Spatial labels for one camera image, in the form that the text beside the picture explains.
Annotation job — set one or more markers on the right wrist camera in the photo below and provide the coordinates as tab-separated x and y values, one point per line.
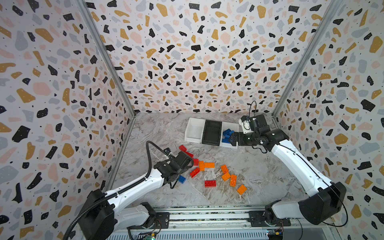
257	123

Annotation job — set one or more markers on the orange long brick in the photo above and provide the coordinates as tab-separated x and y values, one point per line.
233	180

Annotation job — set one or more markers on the left white bin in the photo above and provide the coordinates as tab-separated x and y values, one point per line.
194	130

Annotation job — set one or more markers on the blue long brick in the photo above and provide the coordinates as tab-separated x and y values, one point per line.
226	133
226	141

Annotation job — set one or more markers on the red long brick bottom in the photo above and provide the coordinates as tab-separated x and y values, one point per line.
210	184

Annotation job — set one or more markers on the orange square brick middle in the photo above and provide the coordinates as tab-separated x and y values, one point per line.
226	176

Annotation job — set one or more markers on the black middle bin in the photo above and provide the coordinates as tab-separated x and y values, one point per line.
212	133

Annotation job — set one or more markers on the aluminium rail base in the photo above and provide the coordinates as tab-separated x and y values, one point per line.
225	223

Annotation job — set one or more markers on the orange brick vertical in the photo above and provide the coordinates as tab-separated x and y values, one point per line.
201	166

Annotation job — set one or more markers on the red long brick tilted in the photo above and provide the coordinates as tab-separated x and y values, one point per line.
194	172

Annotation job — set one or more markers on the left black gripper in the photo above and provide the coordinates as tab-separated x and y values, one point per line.
189	167

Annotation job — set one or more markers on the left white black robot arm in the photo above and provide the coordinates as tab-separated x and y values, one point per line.
106	212

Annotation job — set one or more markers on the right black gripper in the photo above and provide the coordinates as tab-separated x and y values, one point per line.
238	139

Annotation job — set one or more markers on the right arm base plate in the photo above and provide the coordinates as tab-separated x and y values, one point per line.
258	219

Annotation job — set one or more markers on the red brick top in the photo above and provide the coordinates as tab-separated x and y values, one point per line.
183	148

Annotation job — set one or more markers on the red long brick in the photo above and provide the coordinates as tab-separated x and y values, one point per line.
210	184
190	155
194	172

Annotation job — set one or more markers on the white bin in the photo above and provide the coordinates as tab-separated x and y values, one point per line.
225	126
194	130

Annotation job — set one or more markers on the right white bin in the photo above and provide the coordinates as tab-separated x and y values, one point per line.
225	126

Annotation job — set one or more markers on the orange brick lowest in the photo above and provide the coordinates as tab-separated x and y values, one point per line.
241	190

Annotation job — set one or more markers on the orange brick horizontal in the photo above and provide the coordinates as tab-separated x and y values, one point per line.
209	165

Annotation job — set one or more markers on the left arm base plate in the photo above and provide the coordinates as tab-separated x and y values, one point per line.
159	221

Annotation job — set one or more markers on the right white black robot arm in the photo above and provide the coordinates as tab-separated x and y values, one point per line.
325	198

